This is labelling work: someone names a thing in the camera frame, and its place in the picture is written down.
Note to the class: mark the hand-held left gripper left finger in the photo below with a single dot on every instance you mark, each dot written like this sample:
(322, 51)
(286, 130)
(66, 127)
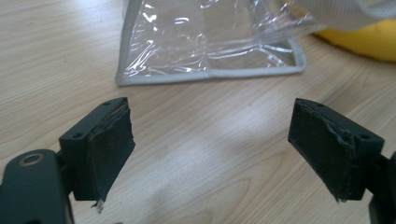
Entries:
(102, 149)

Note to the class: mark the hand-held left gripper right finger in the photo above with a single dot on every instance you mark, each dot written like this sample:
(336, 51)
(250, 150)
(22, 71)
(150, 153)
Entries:
(327, 146)

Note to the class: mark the clear plastic bag grey trim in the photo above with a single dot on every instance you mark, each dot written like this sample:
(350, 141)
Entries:
(205, 43)

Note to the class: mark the yellow banana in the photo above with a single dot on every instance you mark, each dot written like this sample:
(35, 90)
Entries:
(364, 40)

